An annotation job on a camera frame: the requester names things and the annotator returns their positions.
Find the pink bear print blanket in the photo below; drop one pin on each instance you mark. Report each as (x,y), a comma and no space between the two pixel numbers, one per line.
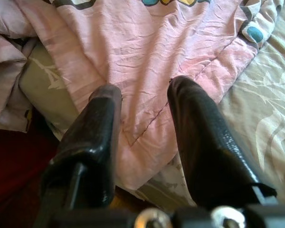
(145,59)

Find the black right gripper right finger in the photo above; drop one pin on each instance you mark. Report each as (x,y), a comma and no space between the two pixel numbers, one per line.
(204,142)

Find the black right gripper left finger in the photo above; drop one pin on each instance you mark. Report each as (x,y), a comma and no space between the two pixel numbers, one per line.
(90,133)

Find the bed with beige floral sheet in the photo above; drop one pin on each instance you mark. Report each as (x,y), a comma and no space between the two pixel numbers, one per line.
(263,107)

